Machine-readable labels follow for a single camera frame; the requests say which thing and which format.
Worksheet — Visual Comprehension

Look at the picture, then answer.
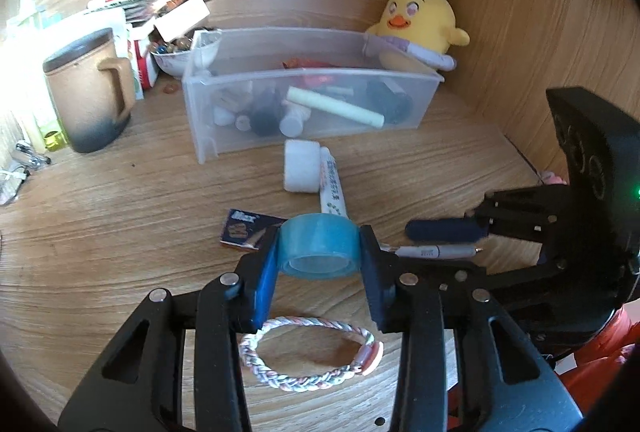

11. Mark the grey marker pen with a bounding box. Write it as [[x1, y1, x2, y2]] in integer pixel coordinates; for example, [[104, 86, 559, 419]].
[[381, 244, 483, 260]]

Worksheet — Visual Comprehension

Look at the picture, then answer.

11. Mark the white paper card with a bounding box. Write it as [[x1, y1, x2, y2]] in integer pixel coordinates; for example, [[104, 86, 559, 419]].
[[154, 0, 209, 42]]

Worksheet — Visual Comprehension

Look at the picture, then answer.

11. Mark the beige mug with brown lid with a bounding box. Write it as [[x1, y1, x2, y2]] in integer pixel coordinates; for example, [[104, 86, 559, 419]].
[[42, 28, 136, 154]]

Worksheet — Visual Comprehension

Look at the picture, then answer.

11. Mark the clear plastic storage bin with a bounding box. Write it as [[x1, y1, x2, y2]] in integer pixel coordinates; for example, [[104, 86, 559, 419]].
[[182, 27, 444, 163]]

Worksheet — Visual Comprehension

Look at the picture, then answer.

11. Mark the green label bottle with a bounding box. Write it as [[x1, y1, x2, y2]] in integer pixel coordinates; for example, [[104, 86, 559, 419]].
[[34, 113, 67, 152]]

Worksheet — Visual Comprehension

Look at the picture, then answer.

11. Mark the white ointment tube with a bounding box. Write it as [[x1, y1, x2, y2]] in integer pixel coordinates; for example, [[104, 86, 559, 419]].
[[319, 146, 348, 218]]

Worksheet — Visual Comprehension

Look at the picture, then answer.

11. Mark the yellow chick bunny plush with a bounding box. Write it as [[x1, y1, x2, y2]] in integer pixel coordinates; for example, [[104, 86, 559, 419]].
[[366, 0, 470, 72]]

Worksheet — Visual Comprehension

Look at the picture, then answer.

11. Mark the blue tape roll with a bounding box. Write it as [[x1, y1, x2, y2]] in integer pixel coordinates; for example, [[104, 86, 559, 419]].
[[278, 213, 361, 281]]

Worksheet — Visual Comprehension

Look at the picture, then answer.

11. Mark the pink white cosmetic tube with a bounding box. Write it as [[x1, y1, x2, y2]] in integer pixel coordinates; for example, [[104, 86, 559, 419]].
[[366, 80, 413, 125]]

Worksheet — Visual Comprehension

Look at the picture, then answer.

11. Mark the white bowl of beads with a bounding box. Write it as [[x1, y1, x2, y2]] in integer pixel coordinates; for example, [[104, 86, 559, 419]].
[[148, 36, 193, 79]]

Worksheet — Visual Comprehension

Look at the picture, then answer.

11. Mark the round white sponge roll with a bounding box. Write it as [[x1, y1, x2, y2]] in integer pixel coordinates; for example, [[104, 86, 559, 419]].
[[283, 140, 321, 194]]

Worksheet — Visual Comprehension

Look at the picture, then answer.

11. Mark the silver metal clip tool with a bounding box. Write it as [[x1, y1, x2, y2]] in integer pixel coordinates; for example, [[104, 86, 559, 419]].
[[12, 140, 52, 170]]

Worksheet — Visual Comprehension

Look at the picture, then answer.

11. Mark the blue razor blade box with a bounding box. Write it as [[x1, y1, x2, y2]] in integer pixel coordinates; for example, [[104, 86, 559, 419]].
[[220, 208, 285, 250]]

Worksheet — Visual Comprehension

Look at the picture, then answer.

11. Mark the stack of books and papers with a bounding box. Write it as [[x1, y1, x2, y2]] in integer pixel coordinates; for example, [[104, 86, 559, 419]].
[[87, 0, 157, 24]]

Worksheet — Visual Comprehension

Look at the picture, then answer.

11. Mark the red foil packet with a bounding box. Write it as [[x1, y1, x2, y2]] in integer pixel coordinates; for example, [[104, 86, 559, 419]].
[[559, 307, 639, 431]]

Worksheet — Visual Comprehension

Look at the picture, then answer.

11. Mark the red white box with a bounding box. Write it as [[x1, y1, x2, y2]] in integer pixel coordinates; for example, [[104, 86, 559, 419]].
[[131, 40, 160, 91]]

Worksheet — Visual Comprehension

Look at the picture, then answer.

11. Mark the braided pastel bracelet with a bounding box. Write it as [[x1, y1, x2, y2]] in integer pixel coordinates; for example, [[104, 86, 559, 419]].
[[237, 315, 385, 394]]

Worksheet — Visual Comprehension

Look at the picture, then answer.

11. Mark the white slim tube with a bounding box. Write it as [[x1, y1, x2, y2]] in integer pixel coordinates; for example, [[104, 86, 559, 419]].
[[279, 101, 311, 139]]

